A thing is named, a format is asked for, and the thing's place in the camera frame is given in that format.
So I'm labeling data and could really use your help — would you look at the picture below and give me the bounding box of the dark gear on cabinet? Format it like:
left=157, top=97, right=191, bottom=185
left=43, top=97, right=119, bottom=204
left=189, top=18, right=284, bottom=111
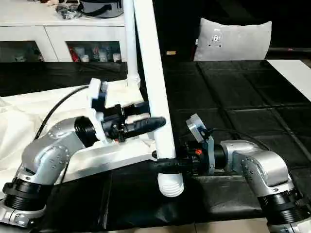
left=54, top=0, right=124, bottom=20

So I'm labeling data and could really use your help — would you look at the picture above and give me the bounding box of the black work mat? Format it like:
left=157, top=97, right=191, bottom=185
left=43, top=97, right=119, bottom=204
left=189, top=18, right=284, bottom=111
left=0, top=58, right=311, bottom=229

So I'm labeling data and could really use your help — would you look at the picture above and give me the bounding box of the grey cushion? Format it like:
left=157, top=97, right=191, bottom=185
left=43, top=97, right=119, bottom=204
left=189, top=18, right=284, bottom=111
left=193, top=18, right=273, bottom=61

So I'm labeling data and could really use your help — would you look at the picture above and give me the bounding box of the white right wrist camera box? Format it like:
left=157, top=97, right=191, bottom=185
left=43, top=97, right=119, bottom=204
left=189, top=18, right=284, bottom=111
left=186, top=113, right=215, bottom=175

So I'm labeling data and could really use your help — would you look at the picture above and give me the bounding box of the white plastic table top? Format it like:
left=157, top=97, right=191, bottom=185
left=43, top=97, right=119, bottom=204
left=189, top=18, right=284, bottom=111
left=0, top=80, right=158, bottom=187

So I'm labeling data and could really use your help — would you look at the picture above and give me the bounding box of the white plastic table leg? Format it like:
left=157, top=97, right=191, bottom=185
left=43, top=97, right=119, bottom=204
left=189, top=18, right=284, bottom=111
left=122, top=0, right=141, bottom=88
left=132, top=0, right=185, bottom=198

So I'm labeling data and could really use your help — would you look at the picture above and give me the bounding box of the black cabinet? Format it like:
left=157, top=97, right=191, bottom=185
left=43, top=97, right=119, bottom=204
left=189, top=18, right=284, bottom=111
left=126, top=0, right=202, bottom=61

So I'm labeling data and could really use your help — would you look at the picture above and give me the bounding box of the white cabinet with glass doors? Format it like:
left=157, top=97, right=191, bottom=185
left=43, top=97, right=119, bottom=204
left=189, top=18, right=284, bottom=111
left=0, top=4, right=128, bottom=63

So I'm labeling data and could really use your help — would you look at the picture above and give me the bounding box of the white board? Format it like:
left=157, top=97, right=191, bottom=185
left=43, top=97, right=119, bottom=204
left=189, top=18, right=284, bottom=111
left=266, top=58, right=311, bottom=89

